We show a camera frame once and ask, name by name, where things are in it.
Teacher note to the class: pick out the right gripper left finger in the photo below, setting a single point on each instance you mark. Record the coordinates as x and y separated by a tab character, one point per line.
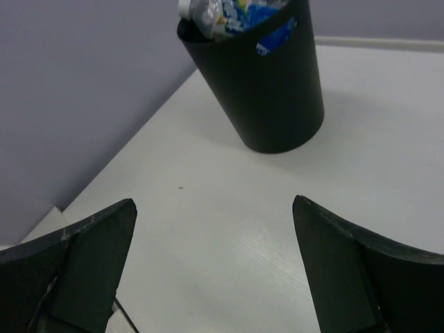
67	280

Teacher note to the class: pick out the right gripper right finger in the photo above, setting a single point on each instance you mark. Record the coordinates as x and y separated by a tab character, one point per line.
361	281

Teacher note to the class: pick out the clear bottle white green label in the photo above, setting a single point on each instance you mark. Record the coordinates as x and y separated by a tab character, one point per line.
216	20

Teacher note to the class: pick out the black cylindrical waste bin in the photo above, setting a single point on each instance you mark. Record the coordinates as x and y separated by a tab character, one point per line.
266	78

